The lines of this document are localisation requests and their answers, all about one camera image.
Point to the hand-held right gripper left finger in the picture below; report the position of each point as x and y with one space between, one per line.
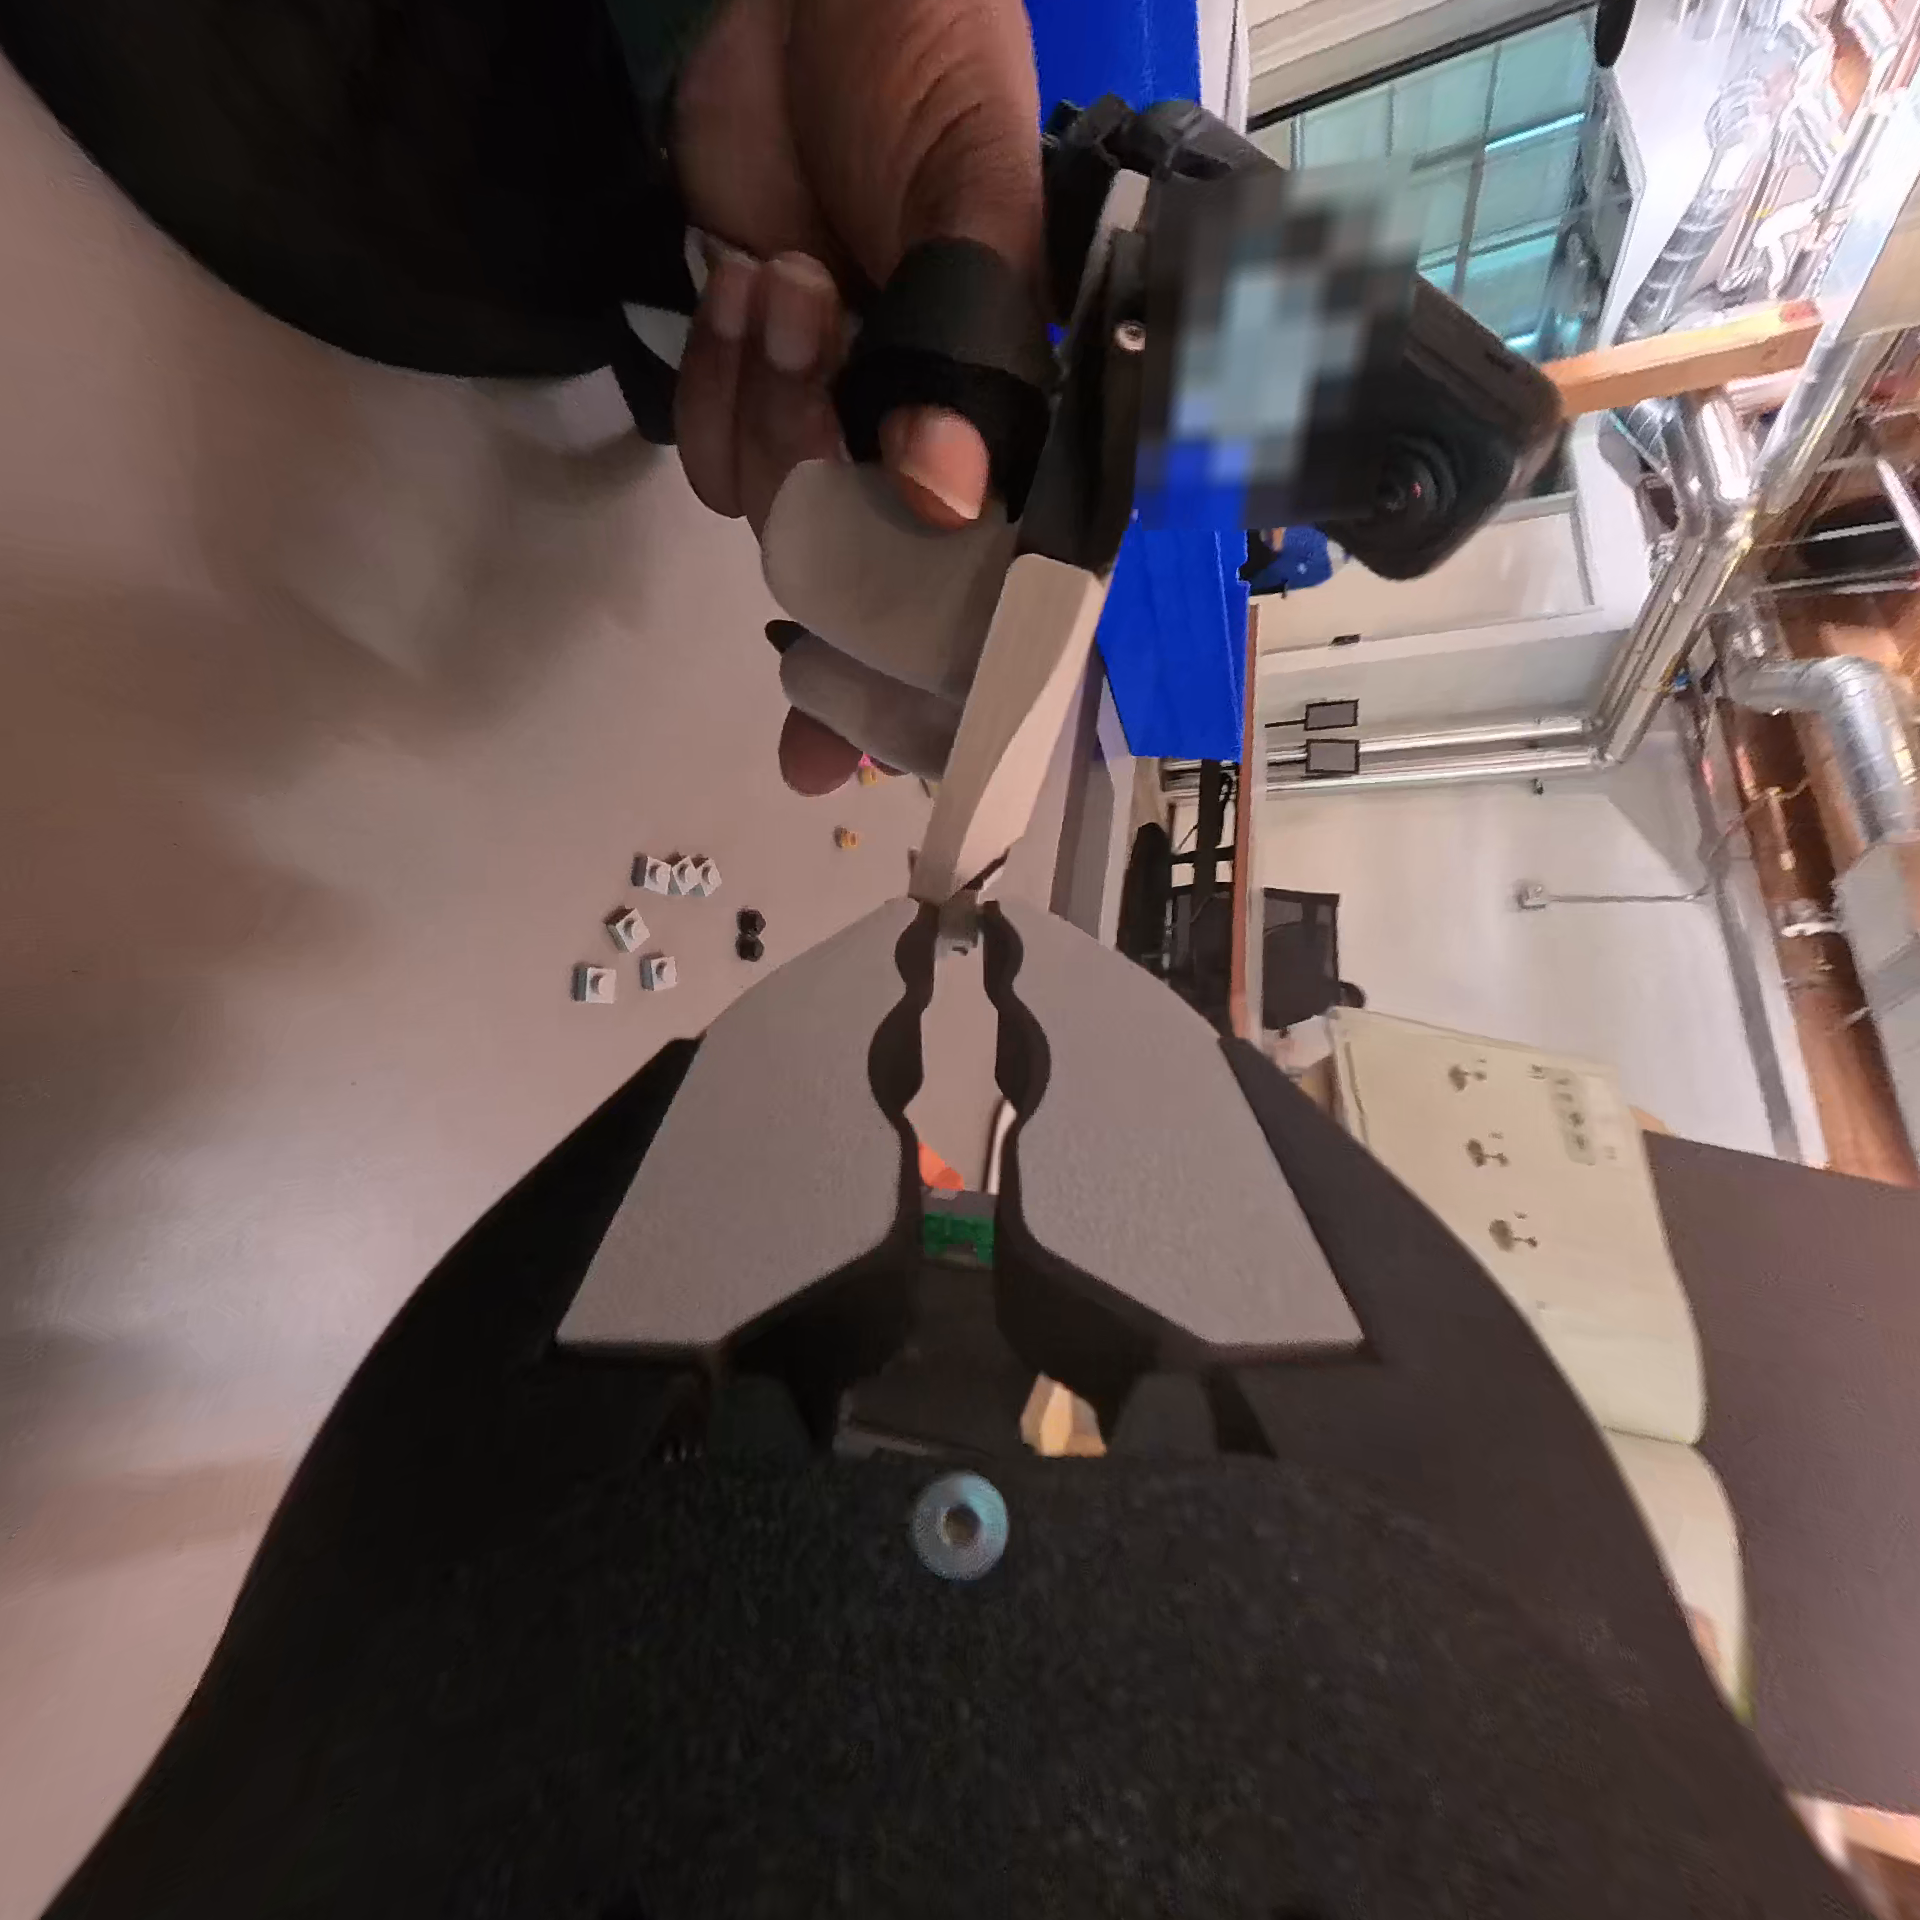
751 1185

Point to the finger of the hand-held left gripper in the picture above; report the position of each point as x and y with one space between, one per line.
1036 676

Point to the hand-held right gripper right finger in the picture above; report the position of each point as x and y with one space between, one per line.
1172 1185

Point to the small grey lego plate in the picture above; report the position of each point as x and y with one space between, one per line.
962 932

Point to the person's left forearm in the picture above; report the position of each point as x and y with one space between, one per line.
377 150

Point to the grey desk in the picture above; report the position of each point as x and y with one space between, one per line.
377 901

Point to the person's left hand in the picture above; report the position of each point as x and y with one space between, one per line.
870 136

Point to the blue storage bin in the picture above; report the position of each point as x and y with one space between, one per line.
1179 646

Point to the lego cave build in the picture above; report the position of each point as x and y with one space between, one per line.
957 1232

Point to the black office chair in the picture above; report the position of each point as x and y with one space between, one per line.
1302 944

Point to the cluster of grey lego tiles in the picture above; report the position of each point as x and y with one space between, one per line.
627 932

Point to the cream panel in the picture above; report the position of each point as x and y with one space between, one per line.
1501 1142

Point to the dark grey partition panel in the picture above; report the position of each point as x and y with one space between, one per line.
1799 1424

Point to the silver ventilation duct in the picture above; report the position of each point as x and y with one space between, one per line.
1846 720

